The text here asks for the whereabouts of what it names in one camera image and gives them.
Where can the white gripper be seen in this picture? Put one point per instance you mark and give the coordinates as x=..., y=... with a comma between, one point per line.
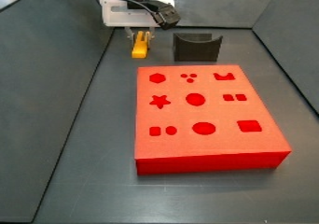
x=125, y=14

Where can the yellow two-pronged square-circle object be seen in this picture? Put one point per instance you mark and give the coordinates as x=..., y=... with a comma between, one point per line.
x=140, y=46

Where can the black curved regrasp stand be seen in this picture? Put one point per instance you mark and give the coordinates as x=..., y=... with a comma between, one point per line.
x=196, y=47

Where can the red fixture block with holes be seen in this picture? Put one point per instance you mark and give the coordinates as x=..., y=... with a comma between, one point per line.
x=202, y=122

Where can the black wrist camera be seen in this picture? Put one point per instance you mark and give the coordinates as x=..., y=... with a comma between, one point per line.
x=164, y=13

